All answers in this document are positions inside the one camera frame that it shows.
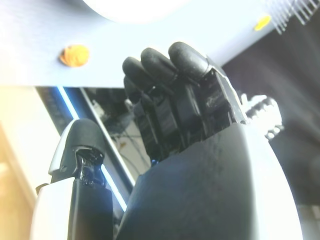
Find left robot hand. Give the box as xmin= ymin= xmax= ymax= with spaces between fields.
xmin=29 ymin=41 xmax=305 ymax=240

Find white round plate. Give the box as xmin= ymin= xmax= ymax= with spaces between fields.
xmin=94 ymin=13 xmax=186 ymax=25
xmin=82 ymin=0 xmax=193 ymax=25

